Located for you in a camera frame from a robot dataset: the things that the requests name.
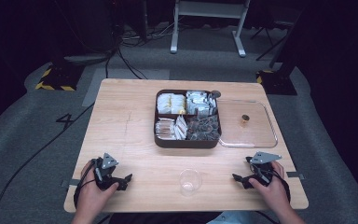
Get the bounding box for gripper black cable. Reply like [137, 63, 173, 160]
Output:
[272, 171, 292, 203]
[73, 159, 98, 210]

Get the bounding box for person's right hand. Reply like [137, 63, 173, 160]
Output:
[248, 161, 291, 214]

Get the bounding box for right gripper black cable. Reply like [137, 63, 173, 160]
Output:
[272, 171, 292, 203]

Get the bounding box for white metal table frame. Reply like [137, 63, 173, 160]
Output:
[170, 0, 252, 58]

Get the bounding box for person's light blue clothing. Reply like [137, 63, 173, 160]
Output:
[207, 211, 264, 224]

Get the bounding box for bundle of floor cables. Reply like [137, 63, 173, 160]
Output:
[117, 21, 185, 49]

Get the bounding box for pile of dark packets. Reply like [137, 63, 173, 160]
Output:
[186, 115, 221, 142]

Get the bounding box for black yellow striped stand base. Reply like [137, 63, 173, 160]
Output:
[255, 69, 298, 96]
[34, 63, 86, 92]

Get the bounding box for brown compartment tray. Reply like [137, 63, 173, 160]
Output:
[153, 89, 223, 149]

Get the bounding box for person's left hand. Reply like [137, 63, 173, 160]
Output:
[79, 159, 120, 216]

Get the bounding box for pile of white yellow packets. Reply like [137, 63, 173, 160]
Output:
[156, 92, 187, 116]

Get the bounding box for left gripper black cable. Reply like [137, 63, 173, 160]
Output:
[73, 159, 98, 210]

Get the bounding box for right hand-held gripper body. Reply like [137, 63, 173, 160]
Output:
[244, 150, 283, 189]

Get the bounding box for long black floor cable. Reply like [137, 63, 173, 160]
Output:
[0, 103, 95, 224]

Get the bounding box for clear tray lid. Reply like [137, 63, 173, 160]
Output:
[216, 98, 279, 149]

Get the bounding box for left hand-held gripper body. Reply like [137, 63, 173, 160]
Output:
[92, 152, 129, 191]

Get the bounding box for clear plastic cup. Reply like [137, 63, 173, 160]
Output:
[178, 168, 203, 197]

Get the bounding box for pile of white stick sachets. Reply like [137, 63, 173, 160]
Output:
[155, 115, 188, 141]

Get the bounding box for black tripod legs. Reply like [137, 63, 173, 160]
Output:
[249, 25, 291, 62]

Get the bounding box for grey tape strip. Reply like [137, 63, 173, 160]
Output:
[285, 171, 306, 181]
[61, 178, 82, 189]

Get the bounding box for pile of silver packets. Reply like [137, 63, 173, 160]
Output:
[186, 90, 218, 118]

